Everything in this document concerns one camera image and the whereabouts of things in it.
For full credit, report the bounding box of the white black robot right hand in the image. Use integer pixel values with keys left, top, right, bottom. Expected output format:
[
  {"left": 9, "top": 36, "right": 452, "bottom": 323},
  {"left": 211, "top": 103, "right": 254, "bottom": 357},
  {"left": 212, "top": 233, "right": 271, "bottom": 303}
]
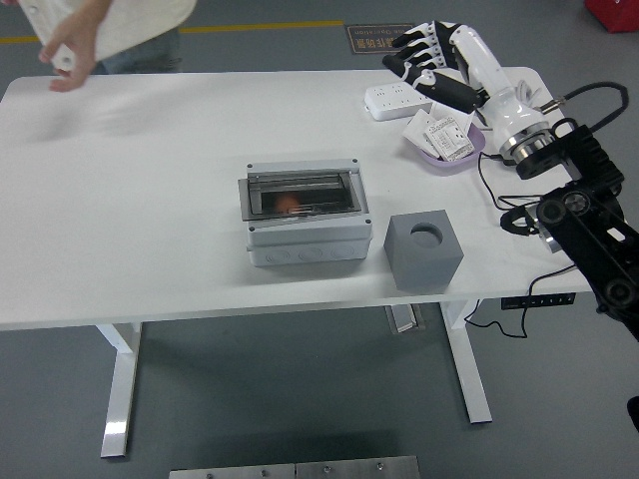
[{"left": 381, "top": 19, "right": 545, "bottom": 150}]

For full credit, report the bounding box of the person's right hand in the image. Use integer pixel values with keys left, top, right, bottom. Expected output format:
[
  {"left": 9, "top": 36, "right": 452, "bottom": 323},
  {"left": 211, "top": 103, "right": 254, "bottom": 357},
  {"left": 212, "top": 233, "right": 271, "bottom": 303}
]
[{"left": 38, "top": 13, "right": 100, "bottom": 94}]

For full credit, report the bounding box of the transparent hinged box lid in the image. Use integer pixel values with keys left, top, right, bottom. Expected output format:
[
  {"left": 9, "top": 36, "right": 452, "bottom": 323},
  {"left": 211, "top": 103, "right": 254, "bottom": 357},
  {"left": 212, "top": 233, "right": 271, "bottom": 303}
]
[{"left": 238, "top": 172, "right": 369, "bottom": 224}]

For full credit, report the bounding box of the orange cylindrical battery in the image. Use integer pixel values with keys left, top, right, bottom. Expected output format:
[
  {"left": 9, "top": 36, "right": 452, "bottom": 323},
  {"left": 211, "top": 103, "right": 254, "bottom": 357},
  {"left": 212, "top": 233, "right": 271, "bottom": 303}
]
[{"left": 273, "top": 193, "right": 302, "bottom": 215}]

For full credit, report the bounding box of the grey plastic junction box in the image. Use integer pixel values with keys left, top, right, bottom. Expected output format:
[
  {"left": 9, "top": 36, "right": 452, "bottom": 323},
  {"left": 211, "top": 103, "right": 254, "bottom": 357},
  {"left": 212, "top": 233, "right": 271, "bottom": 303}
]
[{"left": 238, "top": 158, "right": 374, "bottom": 268}]

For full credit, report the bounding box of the purple plastic tray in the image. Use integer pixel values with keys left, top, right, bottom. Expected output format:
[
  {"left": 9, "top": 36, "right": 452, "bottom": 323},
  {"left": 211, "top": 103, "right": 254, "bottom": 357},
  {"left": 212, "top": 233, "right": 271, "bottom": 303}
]
[{"left": 406, "top": 122, "right": 486, "bottom": 176}]

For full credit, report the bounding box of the person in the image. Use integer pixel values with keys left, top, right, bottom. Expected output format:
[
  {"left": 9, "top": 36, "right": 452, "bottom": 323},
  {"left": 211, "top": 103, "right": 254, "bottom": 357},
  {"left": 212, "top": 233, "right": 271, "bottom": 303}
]
[{"left": 0, "top": 0, "right": 199, "bottom": 76}]

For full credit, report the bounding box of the packaged socket with printed label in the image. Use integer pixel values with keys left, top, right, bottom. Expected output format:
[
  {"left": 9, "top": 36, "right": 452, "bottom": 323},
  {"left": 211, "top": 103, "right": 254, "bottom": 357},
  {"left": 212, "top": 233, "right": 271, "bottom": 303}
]
[{"left": 423, "top": 115, "right": 475, "bottom": 163}]

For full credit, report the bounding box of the white power strip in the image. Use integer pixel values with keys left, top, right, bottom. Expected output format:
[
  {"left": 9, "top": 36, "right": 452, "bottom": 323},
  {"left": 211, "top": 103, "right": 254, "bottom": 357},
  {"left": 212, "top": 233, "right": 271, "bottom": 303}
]
[{"left": 363, "top": 82, "right": 435, "bottom": 122}]

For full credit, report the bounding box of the brown floor sign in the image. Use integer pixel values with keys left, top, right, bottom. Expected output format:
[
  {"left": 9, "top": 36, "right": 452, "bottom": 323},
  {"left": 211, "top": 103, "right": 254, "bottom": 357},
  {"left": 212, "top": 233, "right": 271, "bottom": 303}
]
[{"left": 344, "top": 22, "right": 415, "bottom": 55}]

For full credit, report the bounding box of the red object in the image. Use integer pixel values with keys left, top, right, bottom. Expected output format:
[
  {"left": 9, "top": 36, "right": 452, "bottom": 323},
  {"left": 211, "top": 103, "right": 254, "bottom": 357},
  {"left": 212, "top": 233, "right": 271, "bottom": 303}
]
[{"left": 583, "top": 0, "right": 639, "bottom": 35}]

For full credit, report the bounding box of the grey block with round hole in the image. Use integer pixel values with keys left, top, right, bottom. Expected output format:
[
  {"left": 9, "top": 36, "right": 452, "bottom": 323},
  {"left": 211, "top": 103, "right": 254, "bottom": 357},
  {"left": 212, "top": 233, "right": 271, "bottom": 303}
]
[{"left": 383, "top": 209, "right": 466, "bottom": 293}]

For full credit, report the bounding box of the black table control panel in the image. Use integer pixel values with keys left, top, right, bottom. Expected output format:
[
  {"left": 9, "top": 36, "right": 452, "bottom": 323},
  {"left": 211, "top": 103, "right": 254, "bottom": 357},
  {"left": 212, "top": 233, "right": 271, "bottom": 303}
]
[{"left": 501, "top": 292, "right": 576, "bottom": 310}]

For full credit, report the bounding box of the white table leg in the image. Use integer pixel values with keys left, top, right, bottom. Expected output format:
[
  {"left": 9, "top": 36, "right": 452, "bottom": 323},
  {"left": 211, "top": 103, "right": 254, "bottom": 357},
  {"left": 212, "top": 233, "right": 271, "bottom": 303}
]
[
  {"left": 94, "top": 321, "right": 144, "bottom": 459},
  {"left": 441, "top": 297, "right": 493, "bottom": 425}
]

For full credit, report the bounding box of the grey metal plate with screws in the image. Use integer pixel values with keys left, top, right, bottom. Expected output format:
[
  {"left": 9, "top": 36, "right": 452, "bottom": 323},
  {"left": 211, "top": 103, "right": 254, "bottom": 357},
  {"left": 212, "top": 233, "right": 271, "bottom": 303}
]
[
  {"left": 295, "top": 455, "right": 420, "bottom": 479},
  {"left": 168, "top": 463, "right": 297, "bottom": 479}
]

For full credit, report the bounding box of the white square wall socket panel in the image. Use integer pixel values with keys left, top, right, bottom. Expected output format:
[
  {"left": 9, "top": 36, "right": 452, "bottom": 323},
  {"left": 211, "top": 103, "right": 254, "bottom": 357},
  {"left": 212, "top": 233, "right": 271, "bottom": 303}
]
[{"left": 430, "top": 101, "right": 475, "bottom": 131}]

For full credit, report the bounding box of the thin black cord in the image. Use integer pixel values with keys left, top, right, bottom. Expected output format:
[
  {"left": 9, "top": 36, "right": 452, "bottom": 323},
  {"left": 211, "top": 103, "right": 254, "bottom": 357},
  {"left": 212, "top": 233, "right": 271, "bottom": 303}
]
[{"left": 463, "top": 151, "right": 583, "bottom": 339}]

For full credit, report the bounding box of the grey metal bracket under table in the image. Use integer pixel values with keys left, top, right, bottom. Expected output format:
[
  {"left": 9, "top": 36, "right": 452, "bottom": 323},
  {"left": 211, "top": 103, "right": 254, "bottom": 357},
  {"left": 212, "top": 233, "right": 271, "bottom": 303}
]
[{"left": 383, "top": 303, "right": 426, "bottom": 335}]

